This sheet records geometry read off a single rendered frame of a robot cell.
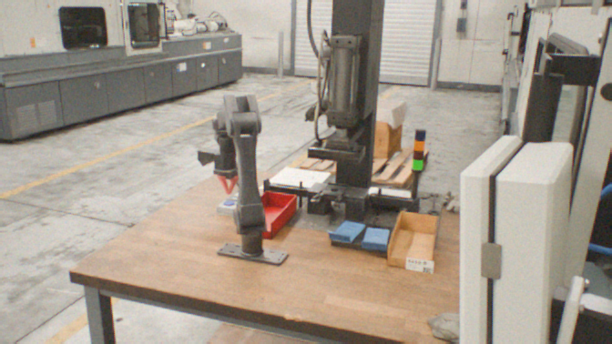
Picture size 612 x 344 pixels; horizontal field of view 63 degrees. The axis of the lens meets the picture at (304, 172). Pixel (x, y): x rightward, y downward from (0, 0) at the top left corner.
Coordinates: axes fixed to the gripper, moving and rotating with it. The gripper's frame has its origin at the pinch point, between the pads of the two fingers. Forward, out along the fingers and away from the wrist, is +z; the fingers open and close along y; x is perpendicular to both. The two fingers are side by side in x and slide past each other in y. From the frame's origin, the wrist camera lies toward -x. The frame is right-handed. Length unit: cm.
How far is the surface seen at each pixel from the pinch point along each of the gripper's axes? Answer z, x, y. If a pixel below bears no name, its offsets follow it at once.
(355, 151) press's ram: -16.6, 41.5, -11.5
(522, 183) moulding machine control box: -47, 81, 99
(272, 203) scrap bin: 5.8, 12.7, -9.4
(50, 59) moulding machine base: 7, -398, -326
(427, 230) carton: 6, 68, -7
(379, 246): 4, 56, 14
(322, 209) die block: 5.2, 31.6, -9.3
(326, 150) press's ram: -16.3, 32.0, -9.2
